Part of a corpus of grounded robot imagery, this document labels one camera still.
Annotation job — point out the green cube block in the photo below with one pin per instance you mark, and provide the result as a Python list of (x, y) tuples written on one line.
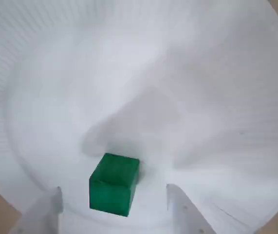
[(112, 192)]

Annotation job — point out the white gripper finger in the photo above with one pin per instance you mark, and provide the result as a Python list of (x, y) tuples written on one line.
[(190, 221), (41, 219)]

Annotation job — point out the white round plate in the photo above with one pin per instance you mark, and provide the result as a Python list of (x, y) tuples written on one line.
[(153, 73)]

